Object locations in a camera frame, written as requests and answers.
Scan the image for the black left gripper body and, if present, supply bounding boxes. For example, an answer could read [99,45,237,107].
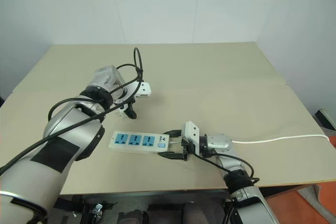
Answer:
[122,94,138,107]

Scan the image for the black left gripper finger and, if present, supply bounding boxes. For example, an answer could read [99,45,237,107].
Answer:
[127,102,138,120]

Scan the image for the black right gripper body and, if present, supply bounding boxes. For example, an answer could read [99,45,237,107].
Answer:
[180,136,197,162]

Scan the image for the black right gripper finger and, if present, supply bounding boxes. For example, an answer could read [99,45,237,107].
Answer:
[157,150,185,160]
[162,129,183,138]

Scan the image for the white power strip blue sockets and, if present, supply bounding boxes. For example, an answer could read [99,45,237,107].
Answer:
[109,130,170,155]

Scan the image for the silver metal clamp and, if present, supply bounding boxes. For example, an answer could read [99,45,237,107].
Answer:
[91,202,105,222]

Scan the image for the black box white edge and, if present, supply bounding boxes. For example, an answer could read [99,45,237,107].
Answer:
[313,108,336,131]

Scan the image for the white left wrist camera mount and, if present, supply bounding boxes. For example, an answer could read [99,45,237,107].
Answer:
[112,81,153,104]

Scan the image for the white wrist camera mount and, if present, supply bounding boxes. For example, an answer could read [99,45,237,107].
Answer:
[181,121,202,154]
[112,81,153,104]

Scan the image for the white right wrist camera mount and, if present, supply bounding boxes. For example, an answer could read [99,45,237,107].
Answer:
[181,121,202,154]

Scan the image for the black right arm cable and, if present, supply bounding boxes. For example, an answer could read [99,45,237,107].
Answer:
[187,150,260,224]

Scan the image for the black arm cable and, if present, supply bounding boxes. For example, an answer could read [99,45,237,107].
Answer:
[187,150,260,224]
[0,47,145,176]

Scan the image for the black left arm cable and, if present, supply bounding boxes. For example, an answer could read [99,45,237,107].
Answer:
[0,47,145,176]

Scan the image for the white power strip cable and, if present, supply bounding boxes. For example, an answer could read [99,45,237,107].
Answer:
[169,134,330,146]

